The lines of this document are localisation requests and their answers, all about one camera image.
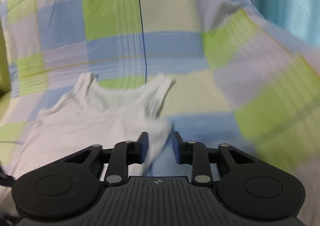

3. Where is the plaid blue green bedsheet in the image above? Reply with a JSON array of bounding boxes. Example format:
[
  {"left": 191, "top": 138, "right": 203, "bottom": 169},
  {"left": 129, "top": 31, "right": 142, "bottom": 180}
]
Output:
[{"left": 0, "top": 0, "right": 320, "bottom": 184}]

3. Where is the white tank top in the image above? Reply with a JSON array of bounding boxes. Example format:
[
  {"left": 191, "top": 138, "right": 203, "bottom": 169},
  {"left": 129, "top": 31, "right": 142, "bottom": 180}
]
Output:
[{"left": 9, "top": 73, "right": 173, "bottom": 178}]

